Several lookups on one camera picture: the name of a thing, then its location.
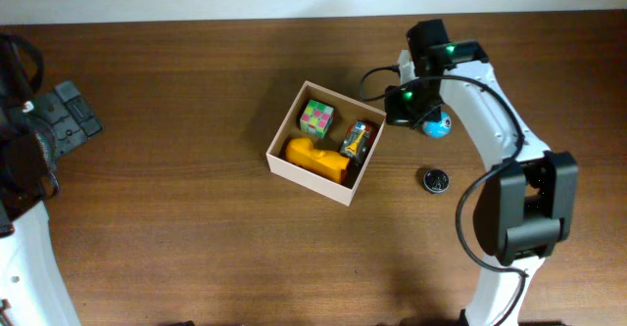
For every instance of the blue toy ball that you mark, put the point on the blue toy ball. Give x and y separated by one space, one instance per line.
438 129

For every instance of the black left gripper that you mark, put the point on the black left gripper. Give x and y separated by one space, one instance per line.
69 116

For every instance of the black round disc toy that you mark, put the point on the black round disc toy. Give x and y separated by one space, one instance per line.
436 181

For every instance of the grey red toy truck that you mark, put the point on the grey red toy truck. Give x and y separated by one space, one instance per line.
358 141

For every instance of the pastel puzzle cube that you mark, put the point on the pastel puzzle cube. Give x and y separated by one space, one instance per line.
316 118

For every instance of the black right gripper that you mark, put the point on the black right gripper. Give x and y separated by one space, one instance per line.
405 112

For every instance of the orange toy hippo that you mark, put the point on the orange toy hippo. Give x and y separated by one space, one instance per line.
328 164

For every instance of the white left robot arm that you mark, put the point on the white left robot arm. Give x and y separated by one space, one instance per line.
32 288

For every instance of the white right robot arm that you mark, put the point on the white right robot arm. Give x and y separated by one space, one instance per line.
527 193

